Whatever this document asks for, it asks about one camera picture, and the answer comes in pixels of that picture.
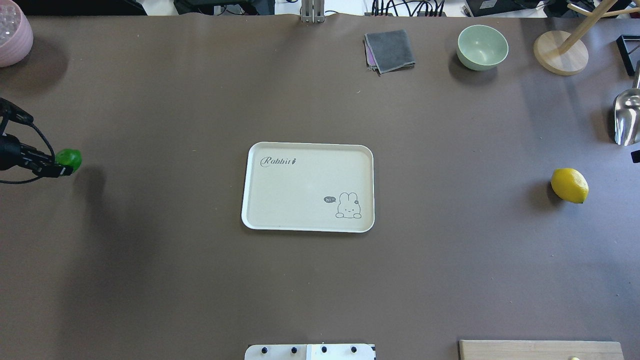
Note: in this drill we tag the wooden cutting board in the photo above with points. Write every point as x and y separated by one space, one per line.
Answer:
539 350

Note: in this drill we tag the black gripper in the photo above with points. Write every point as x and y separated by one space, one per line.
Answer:
11 151

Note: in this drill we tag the folded grey cloth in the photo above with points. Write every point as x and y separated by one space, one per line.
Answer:
388 51

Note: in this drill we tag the silver metal scoop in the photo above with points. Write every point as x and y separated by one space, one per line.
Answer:
627 113

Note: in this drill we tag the green lime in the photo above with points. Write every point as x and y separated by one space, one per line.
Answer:
69 157

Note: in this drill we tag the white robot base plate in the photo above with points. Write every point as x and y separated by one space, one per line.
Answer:
312 351

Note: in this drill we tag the pink bowl with ice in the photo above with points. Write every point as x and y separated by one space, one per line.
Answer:
16 34

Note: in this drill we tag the yellow lemon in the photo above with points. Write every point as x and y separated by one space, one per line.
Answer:
569 185

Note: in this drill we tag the wooden mug stand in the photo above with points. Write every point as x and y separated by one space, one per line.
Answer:
563 53

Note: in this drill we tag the light green bowl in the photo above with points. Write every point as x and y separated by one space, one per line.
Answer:
481 47

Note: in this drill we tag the cream rabbit tray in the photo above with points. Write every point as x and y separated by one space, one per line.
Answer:
291 186

